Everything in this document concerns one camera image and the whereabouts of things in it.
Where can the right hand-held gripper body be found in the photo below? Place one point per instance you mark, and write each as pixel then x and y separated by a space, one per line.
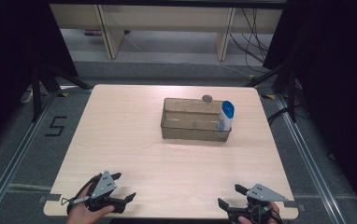
pixel 262 194

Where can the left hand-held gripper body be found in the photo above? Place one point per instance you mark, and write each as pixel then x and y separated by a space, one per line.
pixel 104 186

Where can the white bottle with blue cap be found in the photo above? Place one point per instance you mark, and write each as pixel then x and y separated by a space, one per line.
pixel 226 115

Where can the clear brown plastic box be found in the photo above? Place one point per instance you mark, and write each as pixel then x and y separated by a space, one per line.
pixel 192 119

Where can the person's left hand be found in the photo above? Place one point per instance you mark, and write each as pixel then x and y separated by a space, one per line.
pixel 84 214

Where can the small round grey disc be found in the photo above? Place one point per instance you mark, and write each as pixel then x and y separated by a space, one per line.
pixel 207 98

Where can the black metal stand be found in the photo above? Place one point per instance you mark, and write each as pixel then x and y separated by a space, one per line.
pixel 39 90
pixel 287 87

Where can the black curtain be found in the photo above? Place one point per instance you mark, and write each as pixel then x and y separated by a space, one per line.
pixel 14 56
pixel 338 77

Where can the light wooden shelf unit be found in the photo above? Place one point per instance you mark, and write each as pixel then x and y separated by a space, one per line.
pixel 167 21

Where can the metal floor rail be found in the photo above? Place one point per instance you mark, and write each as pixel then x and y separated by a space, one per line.
pixel 14 161
pixel 307 155

